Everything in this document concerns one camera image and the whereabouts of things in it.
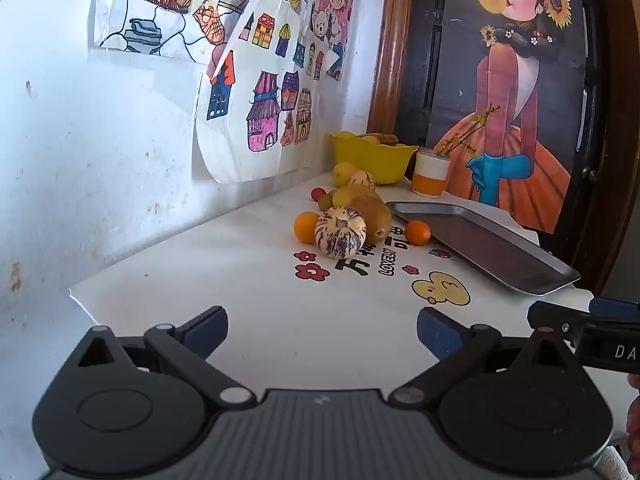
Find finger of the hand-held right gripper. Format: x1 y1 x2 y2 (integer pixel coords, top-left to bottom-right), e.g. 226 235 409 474
527 301 591 346
590 296 640 322

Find person's right hand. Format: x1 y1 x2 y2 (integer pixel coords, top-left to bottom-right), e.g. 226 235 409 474
626 374 640 456

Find yellow lemon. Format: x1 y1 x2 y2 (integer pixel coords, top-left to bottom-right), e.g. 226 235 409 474
332 161 360 187

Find wooden frame post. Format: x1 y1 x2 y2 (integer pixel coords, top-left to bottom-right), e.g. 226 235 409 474
367 0 416 136
585 0 640 301

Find yellow plastic bowl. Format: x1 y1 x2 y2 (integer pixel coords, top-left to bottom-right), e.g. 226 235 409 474
331 131 420 186

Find white and orange cup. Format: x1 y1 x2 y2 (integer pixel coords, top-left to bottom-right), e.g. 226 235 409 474
411 147 452 197

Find large striped pepino melon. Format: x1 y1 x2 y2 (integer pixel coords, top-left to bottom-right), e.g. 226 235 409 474
314 206 367 259

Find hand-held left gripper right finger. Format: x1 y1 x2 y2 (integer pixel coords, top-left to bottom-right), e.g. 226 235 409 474
389 306 583 408

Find wall poster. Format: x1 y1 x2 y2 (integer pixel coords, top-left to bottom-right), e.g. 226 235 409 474
425 0 588 236

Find brown kiwi fruit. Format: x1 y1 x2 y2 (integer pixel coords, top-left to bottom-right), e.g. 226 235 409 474
347 195 393 243

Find yellow flower twig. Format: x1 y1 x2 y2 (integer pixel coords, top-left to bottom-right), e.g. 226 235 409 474
434 104 502 157

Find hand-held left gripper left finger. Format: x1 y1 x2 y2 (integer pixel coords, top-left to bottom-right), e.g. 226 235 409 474
75 305 257 406

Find house drawing paper sheet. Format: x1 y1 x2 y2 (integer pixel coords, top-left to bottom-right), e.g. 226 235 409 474
192 0 351 186

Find yellow mango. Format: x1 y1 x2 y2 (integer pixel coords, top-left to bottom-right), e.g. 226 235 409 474
332 184 383 208

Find metal tray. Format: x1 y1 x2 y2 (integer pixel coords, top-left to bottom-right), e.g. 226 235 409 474
385 201 582 295

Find coloured figure drawing sheet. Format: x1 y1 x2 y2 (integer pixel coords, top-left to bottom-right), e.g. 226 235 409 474
89 0 281 66

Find small orange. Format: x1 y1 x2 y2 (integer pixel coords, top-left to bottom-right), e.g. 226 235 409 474
404 220 432 246

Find small striped pepino melon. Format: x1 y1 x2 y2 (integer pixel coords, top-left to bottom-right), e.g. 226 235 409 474
348 170 376 192

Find pink cartoon drawing sheet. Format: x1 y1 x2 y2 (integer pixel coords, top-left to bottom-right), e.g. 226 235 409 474
310 0 358 82

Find black frame panel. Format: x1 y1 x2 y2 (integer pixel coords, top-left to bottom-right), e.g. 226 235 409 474
400 0 618 281

